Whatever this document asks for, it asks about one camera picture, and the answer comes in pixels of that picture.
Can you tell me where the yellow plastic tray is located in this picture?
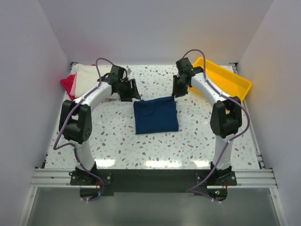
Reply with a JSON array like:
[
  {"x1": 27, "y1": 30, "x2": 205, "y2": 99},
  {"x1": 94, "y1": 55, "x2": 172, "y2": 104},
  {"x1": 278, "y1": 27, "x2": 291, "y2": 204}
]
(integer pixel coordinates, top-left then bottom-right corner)
[{"x1": 189, "y1": 56, "x2": 253, "y2": 102}]

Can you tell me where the blue Mickey t-shirt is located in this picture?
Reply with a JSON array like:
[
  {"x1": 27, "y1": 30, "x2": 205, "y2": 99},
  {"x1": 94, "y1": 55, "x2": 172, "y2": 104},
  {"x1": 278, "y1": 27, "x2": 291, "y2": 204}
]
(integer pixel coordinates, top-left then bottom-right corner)
[{"x1": 133, "y1": 96, "x2": 179, "y2": 135}]

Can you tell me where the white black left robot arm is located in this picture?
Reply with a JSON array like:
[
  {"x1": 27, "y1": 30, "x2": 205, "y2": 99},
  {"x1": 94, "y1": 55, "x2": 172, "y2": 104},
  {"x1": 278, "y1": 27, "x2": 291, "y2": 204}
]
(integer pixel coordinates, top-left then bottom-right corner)
[{"x1": 53, "y1": 65, "x2": 141, "y2": 185}]

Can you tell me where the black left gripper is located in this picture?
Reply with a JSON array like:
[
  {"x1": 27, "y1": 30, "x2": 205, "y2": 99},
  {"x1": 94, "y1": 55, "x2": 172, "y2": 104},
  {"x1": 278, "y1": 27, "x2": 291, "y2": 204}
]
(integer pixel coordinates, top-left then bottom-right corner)
[{"x1": 118, "y1": 78, "x2": 141, "y2": 102}]

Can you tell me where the pink folded t-shirt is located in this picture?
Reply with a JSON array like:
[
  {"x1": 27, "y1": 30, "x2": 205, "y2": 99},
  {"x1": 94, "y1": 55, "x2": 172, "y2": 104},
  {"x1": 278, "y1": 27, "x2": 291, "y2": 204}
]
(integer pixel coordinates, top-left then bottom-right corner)
[{"x1": 70, "y1": 74, "x2": 77, "y2": 100}]

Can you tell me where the aluminium frame rail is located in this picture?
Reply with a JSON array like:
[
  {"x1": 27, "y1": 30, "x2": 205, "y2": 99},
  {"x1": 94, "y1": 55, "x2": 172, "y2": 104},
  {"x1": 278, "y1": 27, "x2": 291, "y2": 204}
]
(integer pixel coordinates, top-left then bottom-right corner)
[{"x1": 30, "y1": 169, "x2": 277, "y2": 188}]

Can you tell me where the red folded t-shirt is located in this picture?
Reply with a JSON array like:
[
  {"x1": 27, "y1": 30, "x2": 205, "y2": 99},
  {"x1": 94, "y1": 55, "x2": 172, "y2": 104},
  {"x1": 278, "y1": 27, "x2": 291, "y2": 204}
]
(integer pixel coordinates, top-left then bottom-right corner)
[{"x1": 60, "y1": 64, "x2": 97, "y2": 101}]

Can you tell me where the cream folded t-shirt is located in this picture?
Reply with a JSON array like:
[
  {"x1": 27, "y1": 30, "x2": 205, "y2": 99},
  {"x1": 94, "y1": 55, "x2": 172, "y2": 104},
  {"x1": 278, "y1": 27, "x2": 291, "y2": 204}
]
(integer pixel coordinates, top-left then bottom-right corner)
[{"x1": 74, "y1": 64, "x2": 119, "y2": 102}]

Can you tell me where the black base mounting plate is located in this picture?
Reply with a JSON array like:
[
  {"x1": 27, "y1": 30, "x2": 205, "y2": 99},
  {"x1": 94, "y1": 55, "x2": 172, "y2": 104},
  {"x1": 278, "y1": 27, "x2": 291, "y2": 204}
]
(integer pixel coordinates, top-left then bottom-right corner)
[{"x1": 69, "y1": 169, "x2": 238, "y2": 200}]

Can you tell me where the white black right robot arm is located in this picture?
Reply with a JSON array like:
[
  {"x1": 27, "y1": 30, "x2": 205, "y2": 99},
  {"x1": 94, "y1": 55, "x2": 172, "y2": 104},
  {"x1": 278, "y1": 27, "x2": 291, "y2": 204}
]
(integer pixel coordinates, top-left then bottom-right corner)
[{"x1": 172, "y1": 57, "x2": 242, "y2": 185}]

